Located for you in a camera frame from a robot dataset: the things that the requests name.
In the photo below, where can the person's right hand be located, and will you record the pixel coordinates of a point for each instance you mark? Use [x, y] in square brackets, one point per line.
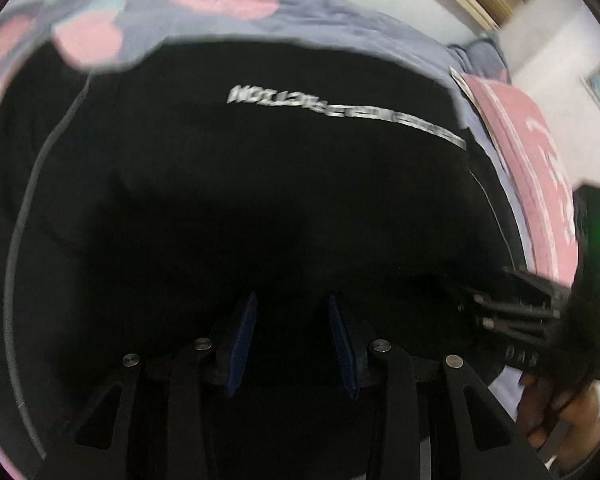
[579, 411]

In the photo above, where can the grey pink floral blanket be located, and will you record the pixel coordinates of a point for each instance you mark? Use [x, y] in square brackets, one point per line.
[110, 34]

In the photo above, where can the black hooded jacket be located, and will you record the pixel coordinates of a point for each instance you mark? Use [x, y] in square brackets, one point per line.
[140, 210]

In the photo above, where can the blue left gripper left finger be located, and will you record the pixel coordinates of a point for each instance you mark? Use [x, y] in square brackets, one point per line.
[240, 350]

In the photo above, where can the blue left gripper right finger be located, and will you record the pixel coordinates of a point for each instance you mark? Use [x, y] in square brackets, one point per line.
[345, 347]

